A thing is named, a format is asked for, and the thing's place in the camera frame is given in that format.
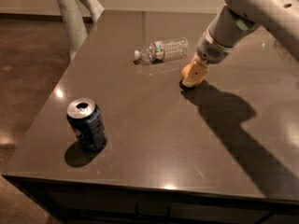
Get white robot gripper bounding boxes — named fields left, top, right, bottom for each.
left=182, top=31, right=233, bottom=88

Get orange fruit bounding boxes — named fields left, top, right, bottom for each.
left=180, top=64, right=204, bottom=86

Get dark cabinet drawer front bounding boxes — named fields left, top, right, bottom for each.
left=43, top=185, right=270, bottom=224

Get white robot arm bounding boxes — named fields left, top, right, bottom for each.
left=181, top=0, right=299, bottom=88

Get blue soda can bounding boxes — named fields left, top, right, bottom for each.
left=66, top=98, right=107, bottom=152

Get black drawer handle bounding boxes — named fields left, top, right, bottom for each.
left=135, top=204, right=170, bottom=218

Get clear plastic water bottle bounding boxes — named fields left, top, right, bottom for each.
left=134, top=37, right=189, bottom=64

